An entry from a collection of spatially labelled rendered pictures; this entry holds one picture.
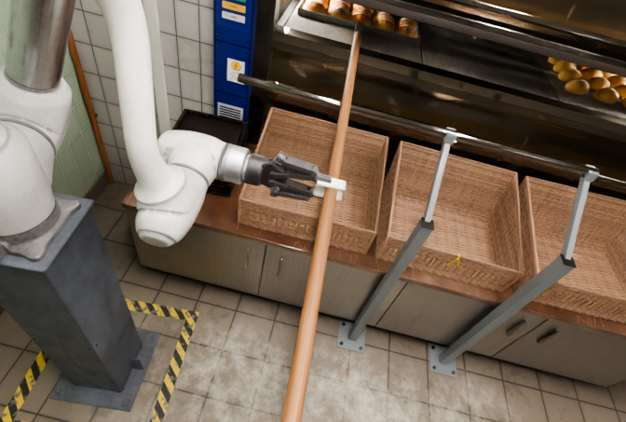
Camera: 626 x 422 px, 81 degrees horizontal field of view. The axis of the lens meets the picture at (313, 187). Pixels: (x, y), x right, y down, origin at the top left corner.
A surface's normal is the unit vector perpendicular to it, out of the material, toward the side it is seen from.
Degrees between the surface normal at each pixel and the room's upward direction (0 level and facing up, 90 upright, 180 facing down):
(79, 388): 0
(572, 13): 70
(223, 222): 0
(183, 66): 90
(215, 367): 0
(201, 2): 90
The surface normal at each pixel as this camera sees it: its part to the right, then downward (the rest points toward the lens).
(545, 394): 0.18, -0.68
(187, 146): 0.11, -0.53
